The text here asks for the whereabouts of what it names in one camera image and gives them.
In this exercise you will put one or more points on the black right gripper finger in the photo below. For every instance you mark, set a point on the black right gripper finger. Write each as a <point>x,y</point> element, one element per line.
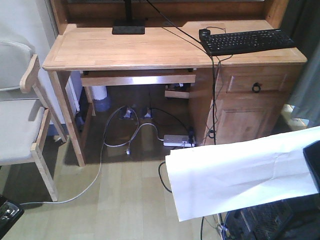
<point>312,157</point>

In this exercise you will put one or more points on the white paper sheet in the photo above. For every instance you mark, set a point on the white paper sheet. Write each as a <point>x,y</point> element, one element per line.
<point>214,179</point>

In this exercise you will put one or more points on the wooden desk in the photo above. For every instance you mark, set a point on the wooden desk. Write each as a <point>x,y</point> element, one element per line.
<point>253,87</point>

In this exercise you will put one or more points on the white power strip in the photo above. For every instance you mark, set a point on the white power strip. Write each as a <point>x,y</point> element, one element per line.
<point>177,141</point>

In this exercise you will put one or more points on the black keyboard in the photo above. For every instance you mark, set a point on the black keyboard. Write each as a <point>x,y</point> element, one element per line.
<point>244,42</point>

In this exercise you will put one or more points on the black computer monitor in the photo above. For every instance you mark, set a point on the black computer monitor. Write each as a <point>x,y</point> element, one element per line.
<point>127,17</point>

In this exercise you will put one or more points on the wooden chair grey cushion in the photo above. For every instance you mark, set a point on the wooden chair grey cushion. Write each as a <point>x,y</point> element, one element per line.
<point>25,111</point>

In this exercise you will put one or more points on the black device bottom left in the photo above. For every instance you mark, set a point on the black device bottom left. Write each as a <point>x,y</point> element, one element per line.
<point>10,212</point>

